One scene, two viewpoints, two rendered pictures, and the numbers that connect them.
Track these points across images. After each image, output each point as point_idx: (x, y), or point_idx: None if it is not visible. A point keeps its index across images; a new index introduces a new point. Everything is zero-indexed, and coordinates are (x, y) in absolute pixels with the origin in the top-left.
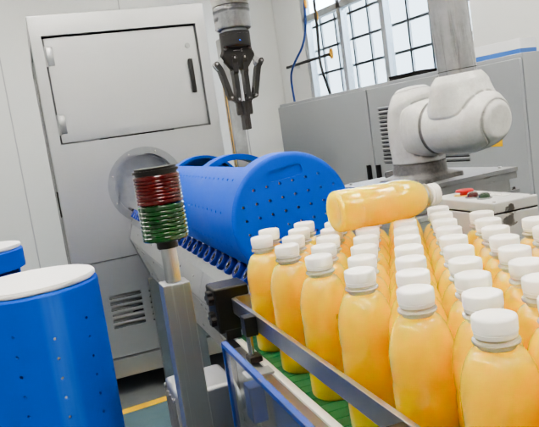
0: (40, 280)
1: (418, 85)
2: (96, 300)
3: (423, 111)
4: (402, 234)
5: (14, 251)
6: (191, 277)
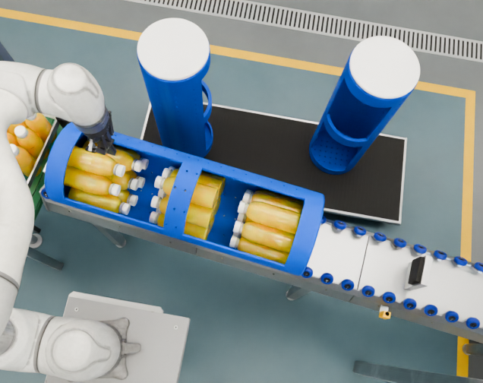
0: (160, 49)
1: (57, 345)
2: (148, 79)
3: (46, 321)
4: None
5: (358, 89)
6: None
